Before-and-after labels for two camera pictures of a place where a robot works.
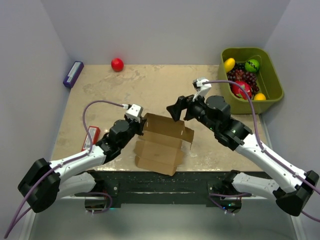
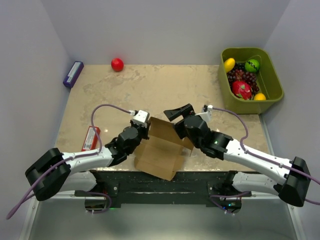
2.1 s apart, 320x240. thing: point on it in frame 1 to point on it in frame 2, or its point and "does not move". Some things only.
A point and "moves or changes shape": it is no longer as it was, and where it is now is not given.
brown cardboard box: (159, 148) moves or changes shape
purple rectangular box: (73, 74) does not move
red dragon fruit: (239, 92) does not move
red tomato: (117, 64) does not move
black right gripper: (183, 103) to (172, 114)
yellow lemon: (229, 64) does not move
